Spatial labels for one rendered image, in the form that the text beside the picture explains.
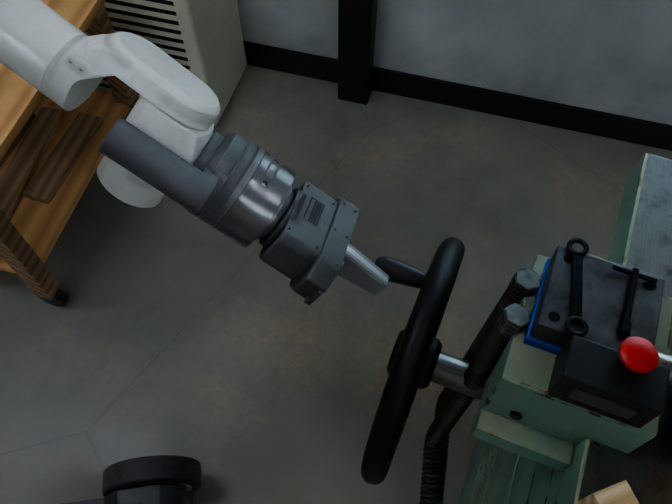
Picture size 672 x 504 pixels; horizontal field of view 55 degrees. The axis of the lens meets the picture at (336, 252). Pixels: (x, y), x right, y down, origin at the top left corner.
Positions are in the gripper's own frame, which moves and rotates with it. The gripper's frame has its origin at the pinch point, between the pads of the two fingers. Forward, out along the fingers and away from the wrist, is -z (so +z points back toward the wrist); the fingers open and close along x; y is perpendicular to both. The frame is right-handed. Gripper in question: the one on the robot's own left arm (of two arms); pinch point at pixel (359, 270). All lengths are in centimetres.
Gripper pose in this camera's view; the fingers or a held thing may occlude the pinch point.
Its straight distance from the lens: 64.7
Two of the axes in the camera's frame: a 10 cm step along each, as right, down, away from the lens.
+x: -2.3, 6.8, -6.9
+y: 5.5, -4.9, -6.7
